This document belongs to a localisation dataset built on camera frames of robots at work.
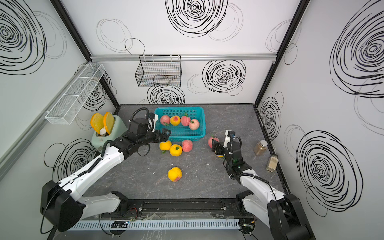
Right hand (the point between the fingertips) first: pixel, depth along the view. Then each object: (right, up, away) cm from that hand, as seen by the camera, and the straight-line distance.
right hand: (219, 140), depth 85 cm
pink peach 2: (-4, -1, +10) cm, 11 cm away
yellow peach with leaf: (-26, -6, +4) cm, 27 cm away
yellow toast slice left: (-68, +11, -4) cm, 69 cm away
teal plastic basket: (-24, +3, +17) cm, 30 cm away
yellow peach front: (-25, -17, -5) cm, 31 cm away
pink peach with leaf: (-21, +12, +17) cm, 29 cm away
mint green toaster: (-67, 0, -4) cm, 67 cm away
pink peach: (-19, -4, +6) cm, 20 cm away
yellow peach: (-33, -4, +6) cm, 33 cm away
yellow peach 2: (+1, -10, +4) cm, 11 cm away
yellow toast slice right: (-64, +11, 0) cm, 65 cm away
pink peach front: (-15, +9, +16) cm, 24 cm away
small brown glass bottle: (+24, -4, +2) cm, 25 cm away
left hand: (-31, +6, -6) cm, 32 cm away
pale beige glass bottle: (+31, -13, +1) cm, 34 cm away
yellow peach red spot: (-28, +11, +17) cm, 35 cm away
